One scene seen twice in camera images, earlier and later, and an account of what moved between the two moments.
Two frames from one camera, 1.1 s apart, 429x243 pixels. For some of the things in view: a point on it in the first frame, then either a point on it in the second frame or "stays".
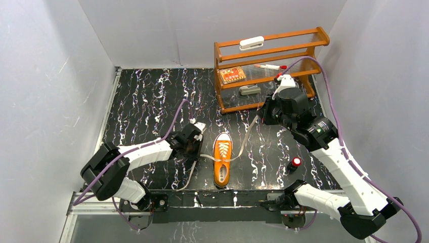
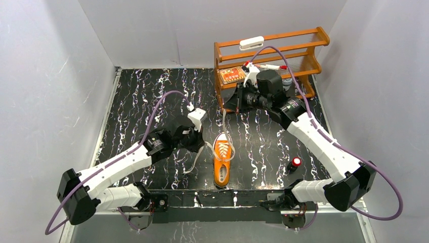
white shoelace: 223,148 → 213,148
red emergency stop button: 293,165 stays
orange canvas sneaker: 221,170 stays
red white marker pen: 272,67 stays
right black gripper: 264,111 → 236,102
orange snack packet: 232,74 stays
